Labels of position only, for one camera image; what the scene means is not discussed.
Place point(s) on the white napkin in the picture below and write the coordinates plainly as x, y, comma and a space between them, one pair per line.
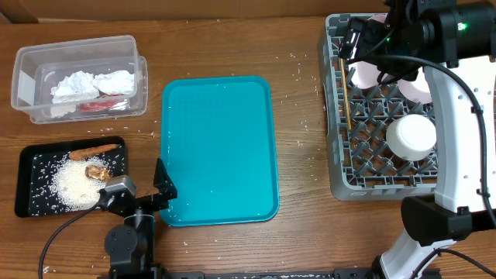
115, 83
76, 87

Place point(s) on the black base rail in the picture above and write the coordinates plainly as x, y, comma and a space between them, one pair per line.
340, 273

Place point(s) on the teal plastic serving tray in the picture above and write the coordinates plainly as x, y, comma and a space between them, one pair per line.
217, 142

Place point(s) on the pale green bowl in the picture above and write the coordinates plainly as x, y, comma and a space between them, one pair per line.
412, 137

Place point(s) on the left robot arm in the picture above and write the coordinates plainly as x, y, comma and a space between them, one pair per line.
130, 246

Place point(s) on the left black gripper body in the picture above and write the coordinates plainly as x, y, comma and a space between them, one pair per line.
149, 205

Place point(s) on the black rectangular tray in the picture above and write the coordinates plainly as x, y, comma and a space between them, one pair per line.
38, 164

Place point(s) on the wooden chopstick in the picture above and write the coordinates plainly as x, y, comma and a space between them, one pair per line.
345, 93

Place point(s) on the large pink plate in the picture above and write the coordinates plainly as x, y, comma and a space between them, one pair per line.
365, 74

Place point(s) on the pile of white rice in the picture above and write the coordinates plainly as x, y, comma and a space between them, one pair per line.
73, 188

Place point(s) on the gold foil wrapper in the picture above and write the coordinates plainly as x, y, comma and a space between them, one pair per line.
98, 173

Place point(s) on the clear plastic waste bin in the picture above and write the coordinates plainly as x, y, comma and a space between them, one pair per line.
39, 68

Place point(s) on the red snack wrapper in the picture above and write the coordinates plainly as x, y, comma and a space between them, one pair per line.
112, 105

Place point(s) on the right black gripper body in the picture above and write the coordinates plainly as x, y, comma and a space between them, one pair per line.
373, 42

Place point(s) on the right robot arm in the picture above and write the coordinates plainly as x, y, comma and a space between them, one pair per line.
454, 46

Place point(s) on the orange carrot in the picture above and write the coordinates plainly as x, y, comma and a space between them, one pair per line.
84, 154

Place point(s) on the grey dishwasher rack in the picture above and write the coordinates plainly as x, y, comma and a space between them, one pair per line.
361, 166

